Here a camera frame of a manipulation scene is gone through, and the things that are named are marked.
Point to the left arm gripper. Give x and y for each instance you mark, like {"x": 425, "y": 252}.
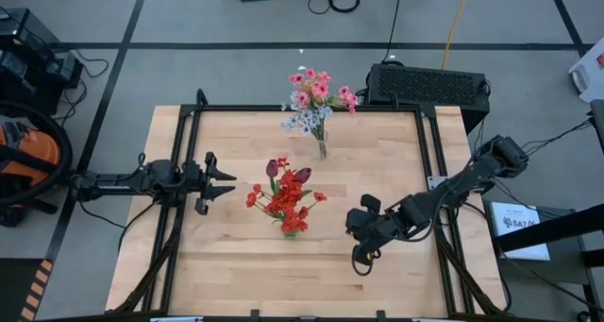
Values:
{"x": 193, "y": 180}

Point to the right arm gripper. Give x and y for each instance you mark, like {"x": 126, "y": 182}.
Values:
{"x": 373, "y": 225}

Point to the dark red artificial tulip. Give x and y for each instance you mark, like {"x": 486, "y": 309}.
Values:
{"x": 303, "y": 175}
{"x": 272, "y": 169}

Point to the red blossom spray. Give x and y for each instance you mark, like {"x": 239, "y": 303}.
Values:
{"x": 292, "y": 224}
{"x": 288, "y": 192}

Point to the clear glass vase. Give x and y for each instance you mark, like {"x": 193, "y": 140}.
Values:
{"x": 323, "y": 152}

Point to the pale blue blossom spray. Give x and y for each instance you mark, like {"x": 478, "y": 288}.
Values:
{"x": 307, "y": 119}

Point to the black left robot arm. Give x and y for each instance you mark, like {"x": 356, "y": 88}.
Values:
{"x": 118, "y": 182}

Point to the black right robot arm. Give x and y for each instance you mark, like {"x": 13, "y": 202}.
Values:
{"x": 472, "y": 180}

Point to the green glass vase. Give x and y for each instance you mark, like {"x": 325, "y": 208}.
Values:
{"x": 291, "y": 234}

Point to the white printed booklet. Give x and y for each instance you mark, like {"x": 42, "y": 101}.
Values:
{"x": 514, "y": 242}

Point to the black perforated computer case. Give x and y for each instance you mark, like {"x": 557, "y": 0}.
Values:
{"x": 424, "y": 86}

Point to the orange vacuum cleaner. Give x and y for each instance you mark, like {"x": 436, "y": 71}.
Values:
{"x": 66, "y": 142}

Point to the black metal stand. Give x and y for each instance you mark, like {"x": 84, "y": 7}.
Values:
{"x": 547, "y": 234}

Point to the orange shop vacuum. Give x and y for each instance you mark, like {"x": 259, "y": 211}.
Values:
{"x": 33, "y": 147}

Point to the black mat hazard stripe edge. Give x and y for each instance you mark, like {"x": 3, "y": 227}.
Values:
{"x": 35, "y": 289}

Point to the black electronics stack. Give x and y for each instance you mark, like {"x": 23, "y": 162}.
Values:
{"x": 28, "y": 72}

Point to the white device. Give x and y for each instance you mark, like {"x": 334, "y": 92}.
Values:
{"x": 590, "y": 76}

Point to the black aluminium table frame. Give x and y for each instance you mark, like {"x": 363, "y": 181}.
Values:
{"x": 226, "y": 108}

